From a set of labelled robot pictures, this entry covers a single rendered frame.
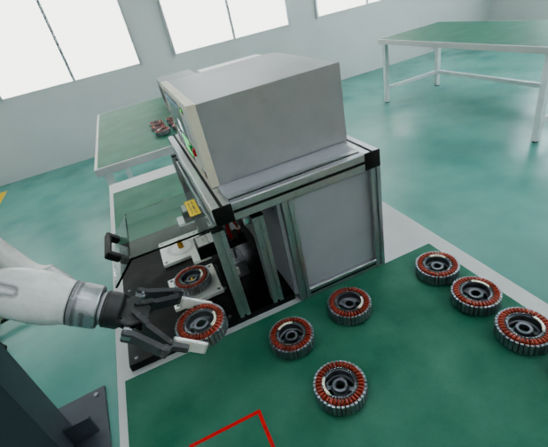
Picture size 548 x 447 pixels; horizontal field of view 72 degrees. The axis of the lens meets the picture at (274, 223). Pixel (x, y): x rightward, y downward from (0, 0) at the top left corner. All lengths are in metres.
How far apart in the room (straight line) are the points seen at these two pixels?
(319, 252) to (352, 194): 0.18
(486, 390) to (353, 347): 0.28
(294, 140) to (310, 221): 0.21
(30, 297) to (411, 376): 0.78
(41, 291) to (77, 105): 5.03
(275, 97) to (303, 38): 5.41
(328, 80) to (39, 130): 5.17
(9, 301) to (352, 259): 0.81
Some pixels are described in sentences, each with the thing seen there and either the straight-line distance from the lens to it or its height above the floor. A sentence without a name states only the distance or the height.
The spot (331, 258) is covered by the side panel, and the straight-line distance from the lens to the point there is 1.06.
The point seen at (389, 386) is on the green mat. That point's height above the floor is 0.75.
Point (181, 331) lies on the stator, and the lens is 0.85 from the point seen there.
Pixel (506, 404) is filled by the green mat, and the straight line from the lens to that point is 0.91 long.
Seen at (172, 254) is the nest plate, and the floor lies 0.78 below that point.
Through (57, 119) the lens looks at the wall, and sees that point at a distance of 5.83.
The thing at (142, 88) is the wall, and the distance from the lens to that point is 5.74.
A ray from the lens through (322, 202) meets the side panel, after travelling 0.96.
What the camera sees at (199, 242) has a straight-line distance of 1.12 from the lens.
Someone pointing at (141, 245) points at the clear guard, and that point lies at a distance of 0.91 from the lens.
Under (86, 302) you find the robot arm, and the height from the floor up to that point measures 1.06.
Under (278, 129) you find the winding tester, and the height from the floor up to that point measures 1.20.
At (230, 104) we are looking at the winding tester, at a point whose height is 1.30.
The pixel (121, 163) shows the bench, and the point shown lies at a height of 0.74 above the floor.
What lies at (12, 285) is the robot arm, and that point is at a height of 1.13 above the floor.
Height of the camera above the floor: 1.50
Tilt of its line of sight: 32 degrees down
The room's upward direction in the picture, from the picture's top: 13 degrees counter-clockwise
